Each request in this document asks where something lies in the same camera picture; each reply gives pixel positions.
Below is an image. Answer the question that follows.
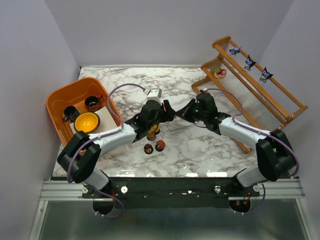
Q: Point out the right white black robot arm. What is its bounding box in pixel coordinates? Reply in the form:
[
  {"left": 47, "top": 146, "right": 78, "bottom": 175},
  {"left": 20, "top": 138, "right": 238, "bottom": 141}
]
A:
[{"left": 175, "top": 92, "right": 299, "bottom": 187}]

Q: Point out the orange plastic bin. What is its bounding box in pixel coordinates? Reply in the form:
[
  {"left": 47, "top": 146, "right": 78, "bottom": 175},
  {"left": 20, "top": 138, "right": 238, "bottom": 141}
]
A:
[{"left": 46, "top": 77, "right": 122, "bottom": 147}]

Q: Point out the wooden tiered shelf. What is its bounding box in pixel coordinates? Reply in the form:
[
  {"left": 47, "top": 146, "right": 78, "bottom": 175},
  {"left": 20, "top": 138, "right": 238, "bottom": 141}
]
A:
[{"left": 191, "top": 35, "right": 309, "bottom": 154}]

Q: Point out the black round base figurine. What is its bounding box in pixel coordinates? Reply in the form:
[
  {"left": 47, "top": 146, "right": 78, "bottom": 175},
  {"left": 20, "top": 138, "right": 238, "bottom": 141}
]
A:
[{"left": 143, "top": 144, "right": 154, "bottom": 155}]

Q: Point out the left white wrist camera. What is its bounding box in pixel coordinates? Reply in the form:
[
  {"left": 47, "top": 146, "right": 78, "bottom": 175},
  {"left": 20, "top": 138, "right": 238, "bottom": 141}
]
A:
[{"left": 146, "top": 87, "right": 162, "bottom": 104}]

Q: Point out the brown mug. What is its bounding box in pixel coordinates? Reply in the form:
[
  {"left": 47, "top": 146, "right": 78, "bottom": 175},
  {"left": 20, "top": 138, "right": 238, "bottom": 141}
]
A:
[{"left": 84, "top": 95, "right": 103, "bottom": 113}]

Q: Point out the black bat-eared figurine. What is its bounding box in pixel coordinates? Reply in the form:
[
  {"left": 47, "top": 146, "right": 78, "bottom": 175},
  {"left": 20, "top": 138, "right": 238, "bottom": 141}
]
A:
[{"left": 259, "top": 67, "right": 273, "bottom": 83}]

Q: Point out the yellow helmet figurine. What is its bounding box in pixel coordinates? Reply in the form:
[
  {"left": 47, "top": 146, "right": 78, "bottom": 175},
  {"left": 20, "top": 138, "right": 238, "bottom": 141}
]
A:
[{"left": 149, "top": 124, "right": 160, "bottom": 134}]

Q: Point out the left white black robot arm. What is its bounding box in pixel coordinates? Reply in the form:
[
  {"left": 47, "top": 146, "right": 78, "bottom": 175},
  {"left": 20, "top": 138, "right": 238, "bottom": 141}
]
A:
[{"left": 57, "top": 100, "right": 176, "bottom": 190}]

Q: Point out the red hair figurine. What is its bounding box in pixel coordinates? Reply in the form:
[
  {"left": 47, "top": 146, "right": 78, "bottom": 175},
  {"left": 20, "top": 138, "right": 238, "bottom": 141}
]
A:
[{"left": 155, "top": 140, "right": 166, "bottom": 152}]

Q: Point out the yellow bowl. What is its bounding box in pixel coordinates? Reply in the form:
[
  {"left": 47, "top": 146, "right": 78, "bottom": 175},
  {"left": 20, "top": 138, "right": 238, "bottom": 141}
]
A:
[{"left": 73, "top": 112, "right": 100, "bottom": 134}]

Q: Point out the white paper sheet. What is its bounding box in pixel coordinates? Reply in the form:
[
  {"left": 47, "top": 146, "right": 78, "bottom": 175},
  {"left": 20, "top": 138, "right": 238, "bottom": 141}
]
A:
[{"left": 69, "top": 107, "right": 118, "bottom": 134}]

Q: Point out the black metal base frame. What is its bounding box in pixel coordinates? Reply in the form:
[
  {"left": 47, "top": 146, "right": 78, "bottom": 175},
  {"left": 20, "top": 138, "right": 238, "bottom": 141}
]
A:
[{"left": 82, "top": 174, "right": 261, "bottom": 210}]

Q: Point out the pink strawberry tart figurine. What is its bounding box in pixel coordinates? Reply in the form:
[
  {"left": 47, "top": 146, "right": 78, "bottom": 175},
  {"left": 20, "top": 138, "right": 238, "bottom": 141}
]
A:
[{"left": 213, "top": 67, "right": 227, "bottom": 80}]

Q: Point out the purple small figurine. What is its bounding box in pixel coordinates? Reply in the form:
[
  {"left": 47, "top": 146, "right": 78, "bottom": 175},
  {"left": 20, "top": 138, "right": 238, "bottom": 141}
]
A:
[{"left": 229, "top": 46, "right": 241, "bottom": 56}]

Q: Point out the black purple bow figurine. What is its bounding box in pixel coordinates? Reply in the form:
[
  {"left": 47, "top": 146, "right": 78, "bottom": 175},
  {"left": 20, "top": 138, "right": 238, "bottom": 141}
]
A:
[{"left": 243, "top": 55, "right": 256, "bottom": 71}]

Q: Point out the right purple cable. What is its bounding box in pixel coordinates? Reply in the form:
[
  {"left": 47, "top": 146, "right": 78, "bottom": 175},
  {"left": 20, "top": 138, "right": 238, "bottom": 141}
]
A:
[{"left": 202, "top": 87, "right": 300, "bottom": 216}]

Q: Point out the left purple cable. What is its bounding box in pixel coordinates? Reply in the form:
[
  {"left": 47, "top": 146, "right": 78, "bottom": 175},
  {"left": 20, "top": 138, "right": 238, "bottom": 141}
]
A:
[{"left": 66, "top": 83, "right": 148, "bottom": 184}]

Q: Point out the purple cable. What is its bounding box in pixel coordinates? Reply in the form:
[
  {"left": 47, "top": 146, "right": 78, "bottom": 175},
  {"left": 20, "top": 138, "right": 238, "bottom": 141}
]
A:
[
  {"left": 66, "top": 83, "right": 148, "bottom": 184},
  {"left": 202, "top": 87, "right": 300, "bottom": 216}
]

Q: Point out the black mug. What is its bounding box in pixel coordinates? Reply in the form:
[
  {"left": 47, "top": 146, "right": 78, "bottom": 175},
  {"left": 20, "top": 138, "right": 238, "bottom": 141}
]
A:
[{"left": 62, "top": 105, "right": 80, "bottom": 122}]

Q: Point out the olive hat figurine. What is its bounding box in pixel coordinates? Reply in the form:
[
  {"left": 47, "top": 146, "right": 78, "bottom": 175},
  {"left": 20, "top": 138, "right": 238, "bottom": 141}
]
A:
[{"left": 146, "top": 131, "right": 156, "bottom": 141}]

